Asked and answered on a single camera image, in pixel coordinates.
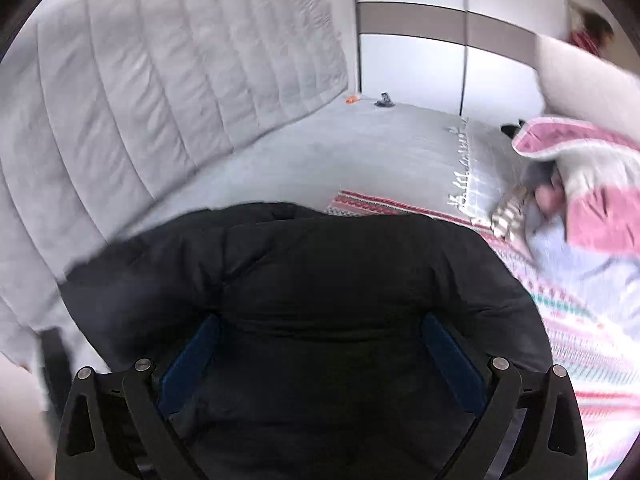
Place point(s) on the light blue quilt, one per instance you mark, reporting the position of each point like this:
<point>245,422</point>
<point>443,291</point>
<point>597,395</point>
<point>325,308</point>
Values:
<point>590,270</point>

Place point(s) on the white wardrobe with grey band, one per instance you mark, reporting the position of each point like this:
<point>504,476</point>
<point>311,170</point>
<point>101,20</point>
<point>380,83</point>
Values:
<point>410,60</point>

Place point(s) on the white checked fringed cloth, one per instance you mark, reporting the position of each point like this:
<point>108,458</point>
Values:
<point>487,175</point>

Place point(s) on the small black object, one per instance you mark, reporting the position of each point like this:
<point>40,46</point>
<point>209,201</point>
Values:
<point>385,101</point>

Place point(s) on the pink velvet blanket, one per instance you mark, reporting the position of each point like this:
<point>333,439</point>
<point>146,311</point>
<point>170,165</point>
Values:
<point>600,215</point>

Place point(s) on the striped patterned blanket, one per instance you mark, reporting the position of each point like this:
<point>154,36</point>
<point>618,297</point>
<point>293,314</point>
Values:
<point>590,350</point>

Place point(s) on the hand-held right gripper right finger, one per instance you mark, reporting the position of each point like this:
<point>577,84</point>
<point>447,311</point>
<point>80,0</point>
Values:
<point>450,360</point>

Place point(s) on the grey quilted headboard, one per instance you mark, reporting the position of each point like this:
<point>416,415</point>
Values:
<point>150,85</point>

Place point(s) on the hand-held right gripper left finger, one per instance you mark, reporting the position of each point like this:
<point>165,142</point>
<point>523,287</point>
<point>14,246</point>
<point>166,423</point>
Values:
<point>190,360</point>

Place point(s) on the white duvet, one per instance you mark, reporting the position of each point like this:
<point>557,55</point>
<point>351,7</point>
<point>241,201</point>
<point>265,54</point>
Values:
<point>590,85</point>

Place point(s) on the black puffer jacket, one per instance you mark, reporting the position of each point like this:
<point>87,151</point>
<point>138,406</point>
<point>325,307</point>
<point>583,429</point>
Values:
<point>325,270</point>

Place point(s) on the beige striped cloth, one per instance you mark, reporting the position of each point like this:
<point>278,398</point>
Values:
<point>507,212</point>

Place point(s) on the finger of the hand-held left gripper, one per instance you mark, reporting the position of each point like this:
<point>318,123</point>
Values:
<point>55,365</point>

